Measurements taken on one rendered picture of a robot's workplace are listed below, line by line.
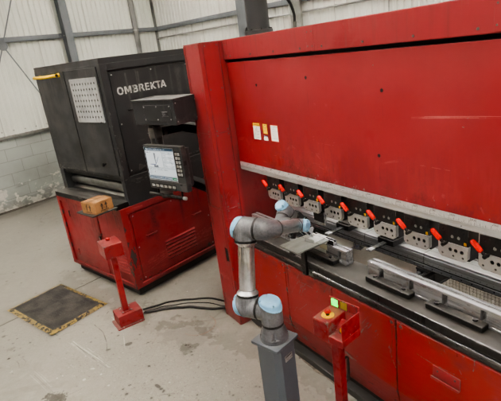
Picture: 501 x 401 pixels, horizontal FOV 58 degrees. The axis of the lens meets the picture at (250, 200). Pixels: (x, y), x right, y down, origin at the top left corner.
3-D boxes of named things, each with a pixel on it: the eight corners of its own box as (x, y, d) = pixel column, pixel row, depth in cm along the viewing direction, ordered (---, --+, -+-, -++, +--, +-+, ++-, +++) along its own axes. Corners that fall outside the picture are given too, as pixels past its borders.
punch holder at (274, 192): (269, 197, 332) (266, 176, 327) (277, 194, 336) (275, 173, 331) (281, 201, 320) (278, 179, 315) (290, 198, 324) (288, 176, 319)
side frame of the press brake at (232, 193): (226, 313, 408) (181, 45, 335) (299, 279, 450) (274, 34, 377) (240, 325, 388) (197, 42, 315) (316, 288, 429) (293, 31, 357)
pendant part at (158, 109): (149, 201, 385) (129, 100, 358) (172, 192, 402) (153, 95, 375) (191, 208, 353) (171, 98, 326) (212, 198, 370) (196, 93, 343)
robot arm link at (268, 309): (277, 329, 228) (274, 306, 224) (254, 325, 235) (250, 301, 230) (287, 317, 238) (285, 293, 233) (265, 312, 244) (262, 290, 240)
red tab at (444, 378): (430, 377, 228) (430, 366, 226) (433, 375, 229) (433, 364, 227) (457, 394, 216) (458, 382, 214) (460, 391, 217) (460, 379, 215)
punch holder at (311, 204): (304, 209, 300) (301, 185, 294) (313, 205, 304) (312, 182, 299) (319, 214, 288) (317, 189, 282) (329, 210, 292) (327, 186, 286)
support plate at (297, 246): (279, 247, 293) (279, 245, 293) (310, 234, 306) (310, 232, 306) (297, 255, 279) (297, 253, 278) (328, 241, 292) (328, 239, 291)
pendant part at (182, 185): (150, 187, 374) (141, 145, 362) (161, 183, 382) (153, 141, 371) (188, 192, 345) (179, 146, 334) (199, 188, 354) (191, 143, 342)
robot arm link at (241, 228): (255, 324, 232) (252, 219, 224) (231, 318, 240) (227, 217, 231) (266, 315, 243) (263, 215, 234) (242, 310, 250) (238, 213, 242)
